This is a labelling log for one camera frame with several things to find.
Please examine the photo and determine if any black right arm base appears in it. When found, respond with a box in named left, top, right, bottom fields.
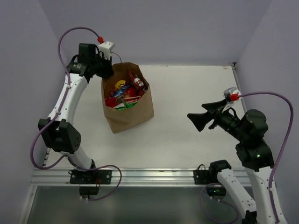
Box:
left=193, top=164, right=227, bottom=199

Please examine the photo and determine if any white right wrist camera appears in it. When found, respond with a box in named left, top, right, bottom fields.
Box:
left=223, top=87, right=241, bottom=110

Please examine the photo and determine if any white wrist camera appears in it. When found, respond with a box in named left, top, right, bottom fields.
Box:
left=98, top=41, right=115, bottom=60
left=223, top=87, right=241, bottom=110

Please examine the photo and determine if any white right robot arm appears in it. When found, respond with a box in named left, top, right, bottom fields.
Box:
left=187, top=100, right=287, bottom=224

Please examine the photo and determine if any red Doritos bag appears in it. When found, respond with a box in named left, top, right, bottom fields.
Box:
left=128, top=69, right=147, bottom=97

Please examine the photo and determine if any red snack bag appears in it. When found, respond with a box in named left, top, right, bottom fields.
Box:
left=105, top=85, right=137, bottom=107

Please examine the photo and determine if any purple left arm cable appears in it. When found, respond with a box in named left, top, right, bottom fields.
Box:
left=30, top=27, right=122, bottom=202

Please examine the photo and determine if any blue M&M's packet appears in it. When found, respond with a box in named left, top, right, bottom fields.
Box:
left=110, top=85, right=130, bottom=98

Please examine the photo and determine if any dark red Dove chocolate bag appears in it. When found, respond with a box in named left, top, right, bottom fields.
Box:
left=131, top=74, right=145, bottom=90

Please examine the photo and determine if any brown paper bag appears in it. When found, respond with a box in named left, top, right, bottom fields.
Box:
left=101, top=62, right=154, bottom=133

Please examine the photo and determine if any aluminium front mounting rail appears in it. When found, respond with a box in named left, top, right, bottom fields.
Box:
left=30, top=168, right=195, bottom=187

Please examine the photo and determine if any yellow M&M's packet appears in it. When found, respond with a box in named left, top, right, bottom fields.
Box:
left=114, top=80, right=126, bottom=90

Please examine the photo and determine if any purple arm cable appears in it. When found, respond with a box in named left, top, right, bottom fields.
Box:
left=30, top=27, right=122, bottom=202
left=199, top=91, right=294, bottom=224

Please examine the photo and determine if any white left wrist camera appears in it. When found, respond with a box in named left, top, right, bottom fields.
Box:
left=98, top=41, right=115, bottom=60

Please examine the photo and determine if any green Chuba cassava bag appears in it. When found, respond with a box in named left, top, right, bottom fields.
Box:
left=114, top=96, right=141, bottom=111

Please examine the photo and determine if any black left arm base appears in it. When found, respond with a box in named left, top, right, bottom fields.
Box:
left=68, top=169, right=112, bottom=199

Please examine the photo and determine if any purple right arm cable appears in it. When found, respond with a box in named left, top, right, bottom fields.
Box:
left=199, top=91, right=294, bottom=224

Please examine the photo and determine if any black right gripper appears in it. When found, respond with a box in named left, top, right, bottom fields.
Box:
left=187, top=98, right=248, bottom=142

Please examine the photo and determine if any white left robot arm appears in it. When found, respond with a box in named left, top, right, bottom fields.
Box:
left=38, top=42, right=114, bottom=183

